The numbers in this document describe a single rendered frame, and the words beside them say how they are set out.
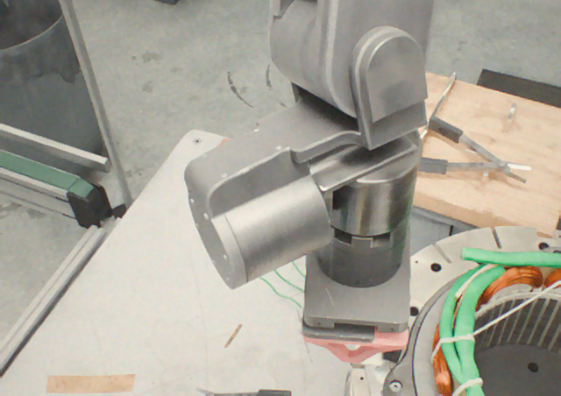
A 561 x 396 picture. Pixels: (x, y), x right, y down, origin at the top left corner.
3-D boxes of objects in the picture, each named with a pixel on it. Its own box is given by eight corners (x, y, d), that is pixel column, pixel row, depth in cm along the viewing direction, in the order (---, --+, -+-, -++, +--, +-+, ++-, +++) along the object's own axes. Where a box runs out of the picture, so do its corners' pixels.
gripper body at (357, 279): (303, 329, 45) (301, 265, 39) (316, 203, 52) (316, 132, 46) (407, 338, 45) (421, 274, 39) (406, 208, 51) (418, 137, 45)
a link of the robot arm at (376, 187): (446, 142, 37) (385, 78, 40) (332, 194, 35) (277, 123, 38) (429, 222, 42) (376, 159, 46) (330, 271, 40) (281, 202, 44)
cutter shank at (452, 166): (446, 172, 74) (447, 167, 74) (445, 166, 75) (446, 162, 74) (504, 172, 74) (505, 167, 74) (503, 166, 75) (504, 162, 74)
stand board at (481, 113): (365, 189, 79) (365, 174, 77) (422, 85, 90) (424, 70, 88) (547, 251, 73) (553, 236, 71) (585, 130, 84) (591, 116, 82)
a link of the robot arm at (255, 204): (422, 21, 32) (330, -9, 39) (192, 112, 29) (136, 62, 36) (448, 233, 39) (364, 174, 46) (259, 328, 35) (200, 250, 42)
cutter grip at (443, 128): (427, 128, 79) (429, 117, 78) (430, 124, 80) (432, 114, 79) (458, 144, 78) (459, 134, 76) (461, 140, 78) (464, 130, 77)
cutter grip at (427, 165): (407, 170, 75) (408, 159, 74) (408, 165, 76) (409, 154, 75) (445, 175, 75) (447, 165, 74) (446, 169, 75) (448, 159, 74)
